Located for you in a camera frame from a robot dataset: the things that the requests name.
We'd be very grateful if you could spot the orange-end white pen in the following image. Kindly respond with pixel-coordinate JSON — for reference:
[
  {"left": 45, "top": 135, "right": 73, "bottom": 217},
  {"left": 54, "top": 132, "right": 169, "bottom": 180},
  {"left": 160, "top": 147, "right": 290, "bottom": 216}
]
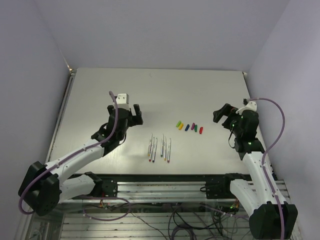
[{"left": 147, "top": 134, "right": 153, "bottom": 157}]

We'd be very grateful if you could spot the blue-end white pen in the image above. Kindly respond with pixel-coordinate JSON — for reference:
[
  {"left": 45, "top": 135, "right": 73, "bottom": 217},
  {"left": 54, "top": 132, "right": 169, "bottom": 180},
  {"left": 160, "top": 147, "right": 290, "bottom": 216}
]
[{"left": 151, "top": 137, "right": 158, "bottom": 163}]

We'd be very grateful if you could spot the red-end white pen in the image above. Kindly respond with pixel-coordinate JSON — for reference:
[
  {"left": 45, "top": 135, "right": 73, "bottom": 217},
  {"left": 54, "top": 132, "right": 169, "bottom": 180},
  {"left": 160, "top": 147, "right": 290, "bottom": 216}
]
[{"left": 148, "top": 137, "right": 155, "bottom": 162}]

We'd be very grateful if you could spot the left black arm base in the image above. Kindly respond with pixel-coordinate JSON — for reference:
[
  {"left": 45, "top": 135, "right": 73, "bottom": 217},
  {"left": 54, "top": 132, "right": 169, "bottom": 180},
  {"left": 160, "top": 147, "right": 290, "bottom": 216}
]
[{"left": 84, "top": 172, "right": 118, "bottom": 198}]

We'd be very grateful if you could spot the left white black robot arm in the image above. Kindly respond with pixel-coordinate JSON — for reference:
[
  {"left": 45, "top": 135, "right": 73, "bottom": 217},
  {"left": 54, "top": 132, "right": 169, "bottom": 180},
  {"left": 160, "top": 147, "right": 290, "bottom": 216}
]
[{"left": 18, "top": 104, "right": 143, "bottom": 216}]

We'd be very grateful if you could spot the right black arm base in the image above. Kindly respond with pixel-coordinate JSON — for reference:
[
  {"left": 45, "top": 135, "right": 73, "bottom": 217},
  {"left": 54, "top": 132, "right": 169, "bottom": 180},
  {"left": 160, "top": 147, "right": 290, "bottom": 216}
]
[{"left": 200, "top": 173, "right": 252, "bottom": 200}]

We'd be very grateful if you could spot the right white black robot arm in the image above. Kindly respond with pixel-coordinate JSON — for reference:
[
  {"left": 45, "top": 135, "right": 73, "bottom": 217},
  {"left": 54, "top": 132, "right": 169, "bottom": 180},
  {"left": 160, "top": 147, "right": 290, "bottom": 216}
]
[{"left": 213, "top": 100, "right": 298, "bottom": 240}]

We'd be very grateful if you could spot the green-end white pen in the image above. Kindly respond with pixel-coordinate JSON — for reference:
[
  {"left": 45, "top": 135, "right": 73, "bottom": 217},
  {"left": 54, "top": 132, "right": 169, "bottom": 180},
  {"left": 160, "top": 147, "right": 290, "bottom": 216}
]
[{"left": 160, "top": 134, "right": 165, "bottom": 158}]

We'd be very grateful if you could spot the blue pen cap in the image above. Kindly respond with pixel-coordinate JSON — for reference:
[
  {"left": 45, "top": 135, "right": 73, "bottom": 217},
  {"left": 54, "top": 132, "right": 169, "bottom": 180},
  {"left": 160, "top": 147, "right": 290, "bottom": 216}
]
[{"left": 184, "top": 124, "right": 190, "bottom": 131}]

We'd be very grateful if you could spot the yellow-end white pen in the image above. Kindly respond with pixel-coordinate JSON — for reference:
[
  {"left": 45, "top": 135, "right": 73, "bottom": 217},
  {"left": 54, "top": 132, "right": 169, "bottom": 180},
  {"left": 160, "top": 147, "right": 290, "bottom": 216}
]
[{"left": 163, "top": 136, "right": 167, "bottom": 161}]

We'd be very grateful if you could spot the magenta-end white pen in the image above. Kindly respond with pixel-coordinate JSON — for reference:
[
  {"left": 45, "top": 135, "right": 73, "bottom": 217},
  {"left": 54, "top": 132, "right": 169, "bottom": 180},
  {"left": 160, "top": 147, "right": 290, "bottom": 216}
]
[{"left": 167, "top": 138, "right": 172, "bottom": 163}]

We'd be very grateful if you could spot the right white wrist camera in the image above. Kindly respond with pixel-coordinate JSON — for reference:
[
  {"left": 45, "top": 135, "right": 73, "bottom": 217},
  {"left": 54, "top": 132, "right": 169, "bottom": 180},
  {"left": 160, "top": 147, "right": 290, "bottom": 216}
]
[{"left": 235, "top": 98, "right": 257, "bottom": 115}]

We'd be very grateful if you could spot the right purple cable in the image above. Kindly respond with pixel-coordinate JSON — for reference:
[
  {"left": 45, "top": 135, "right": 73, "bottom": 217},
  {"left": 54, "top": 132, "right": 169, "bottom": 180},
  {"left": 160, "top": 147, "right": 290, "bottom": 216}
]
[{"left": 243, "top": 97, "right": 288, "bottom": 240}]

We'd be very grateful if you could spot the aluminium rail frame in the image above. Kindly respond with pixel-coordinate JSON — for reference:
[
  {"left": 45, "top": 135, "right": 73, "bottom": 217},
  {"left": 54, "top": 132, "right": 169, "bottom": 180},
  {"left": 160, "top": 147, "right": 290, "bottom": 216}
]
[{"left": 14, "top": 68, "right": 296, "bottom": 240}]

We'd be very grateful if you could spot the floor cable bundle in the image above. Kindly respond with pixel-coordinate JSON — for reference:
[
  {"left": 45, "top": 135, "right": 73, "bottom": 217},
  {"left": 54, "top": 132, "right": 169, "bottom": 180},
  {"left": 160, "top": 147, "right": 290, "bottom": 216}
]
[{"left": 82, "top": 197, "right": 253, "bottom": 240}]

